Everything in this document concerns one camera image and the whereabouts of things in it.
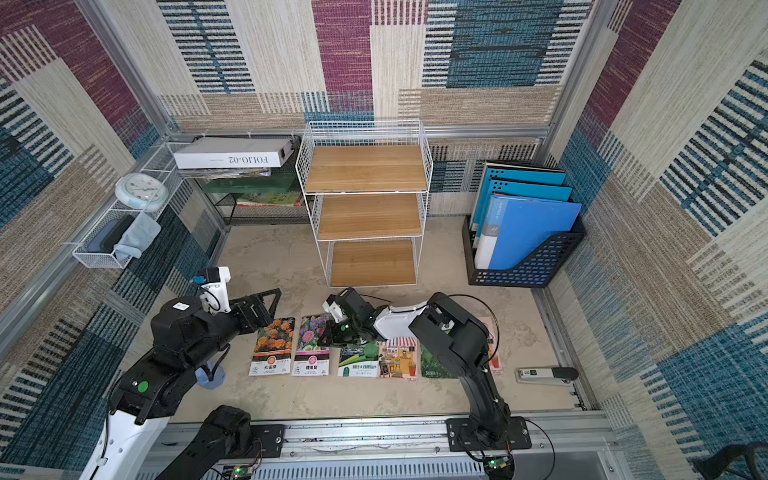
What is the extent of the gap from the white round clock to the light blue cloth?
29mm

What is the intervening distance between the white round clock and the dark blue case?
57mm

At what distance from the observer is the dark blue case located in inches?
25.6

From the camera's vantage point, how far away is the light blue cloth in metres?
0.66
